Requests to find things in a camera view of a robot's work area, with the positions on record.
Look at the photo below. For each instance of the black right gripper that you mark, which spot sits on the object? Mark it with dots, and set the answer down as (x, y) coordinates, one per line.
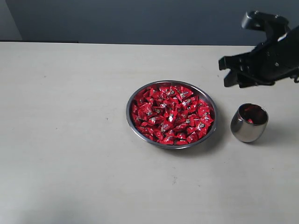
(272, 60)

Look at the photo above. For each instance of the stainless steel cup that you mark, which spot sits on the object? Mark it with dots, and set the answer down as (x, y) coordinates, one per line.
(244, 131)

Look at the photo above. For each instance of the steel bowl of candies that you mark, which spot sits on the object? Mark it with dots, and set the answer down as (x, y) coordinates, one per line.
(208, 102)

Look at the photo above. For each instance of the pile of red wrapped candies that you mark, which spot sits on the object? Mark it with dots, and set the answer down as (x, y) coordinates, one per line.
(171, 114)

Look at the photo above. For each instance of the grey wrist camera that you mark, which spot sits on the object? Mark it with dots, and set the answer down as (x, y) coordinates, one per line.
(255, 20)

